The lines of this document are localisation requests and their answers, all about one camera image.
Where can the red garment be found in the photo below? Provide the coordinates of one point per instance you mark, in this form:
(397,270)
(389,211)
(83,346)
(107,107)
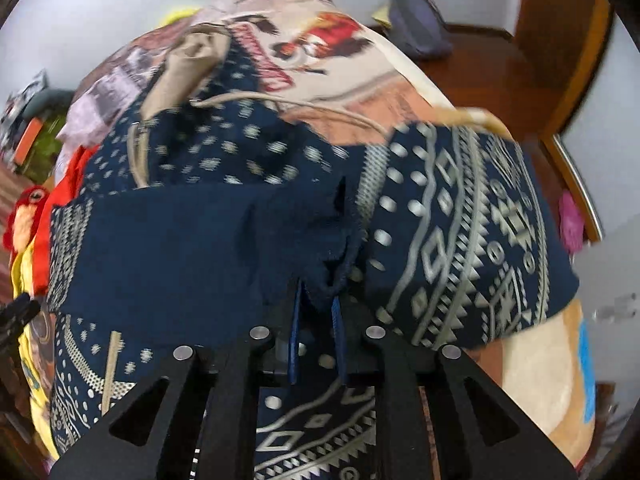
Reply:
(67,190)

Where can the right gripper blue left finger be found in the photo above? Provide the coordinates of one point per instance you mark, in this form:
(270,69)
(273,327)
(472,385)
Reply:
(293,336)

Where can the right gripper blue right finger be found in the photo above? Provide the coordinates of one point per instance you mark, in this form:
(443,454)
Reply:
(339,339)

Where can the orange shoe box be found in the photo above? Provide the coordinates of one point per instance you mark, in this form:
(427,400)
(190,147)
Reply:
(28,138)

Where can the grey green pillow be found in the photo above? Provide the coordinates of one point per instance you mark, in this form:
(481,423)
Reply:
(47,99)

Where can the red parrot plush toy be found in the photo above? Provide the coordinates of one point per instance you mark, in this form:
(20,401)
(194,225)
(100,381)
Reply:
(23,221)

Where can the navy patterned hooded sweater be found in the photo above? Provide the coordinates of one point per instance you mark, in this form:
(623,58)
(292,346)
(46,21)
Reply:
(173,273)

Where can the pink slipper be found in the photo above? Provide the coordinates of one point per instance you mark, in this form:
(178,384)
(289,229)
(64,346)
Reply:
(572,225)

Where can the yellow headboard cushion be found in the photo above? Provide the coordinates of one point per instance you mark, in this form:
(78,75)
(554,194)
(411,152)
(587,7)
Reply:
(177,15)

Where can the printed newspaper pattern bedspread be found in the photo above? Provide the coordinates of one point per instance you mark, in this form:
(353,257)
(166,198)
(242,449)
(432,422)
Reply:
(544,370)

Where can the wooden wardrobe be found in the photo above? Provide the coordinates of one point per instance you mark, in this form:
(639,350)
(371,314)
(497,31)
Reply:
(564,40)

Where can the grey blue backpack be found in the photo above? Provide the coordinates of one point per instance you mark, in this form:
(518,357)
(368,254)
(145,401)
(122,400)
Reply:
(418,29)

